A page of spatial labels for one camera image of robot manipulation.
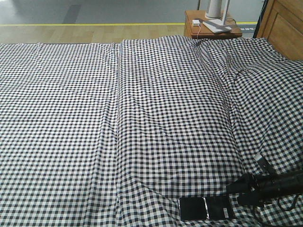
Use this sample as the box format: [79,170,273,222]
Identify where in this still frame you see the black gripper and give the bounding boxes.
[226,174,284,205]

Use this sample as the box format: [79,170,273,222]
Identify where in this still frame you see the black smartphone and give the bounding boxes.
[178,195,235,221]

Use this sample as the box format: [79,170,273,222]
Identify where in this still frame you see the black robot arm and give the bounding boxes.
[226,170,303,207]

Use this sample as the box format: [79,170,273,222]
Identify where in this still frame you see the wooden bed headboard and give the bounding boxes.
[256,0,303,60]

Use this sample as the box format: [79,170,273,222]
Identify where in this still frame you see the black white checkered bedsheet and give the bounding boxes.
[0,36,303,227]

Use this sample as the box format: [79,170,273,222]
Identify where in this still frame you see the wooden bedside table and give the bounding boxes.
[184,10,242,39]

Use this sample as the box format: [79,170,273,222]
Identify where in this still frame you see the white charger adapter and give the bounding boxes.
[192,19,201,27]

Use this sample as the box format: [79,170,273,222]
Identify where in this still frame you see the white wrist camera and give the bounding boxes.
[254,153,276,175]

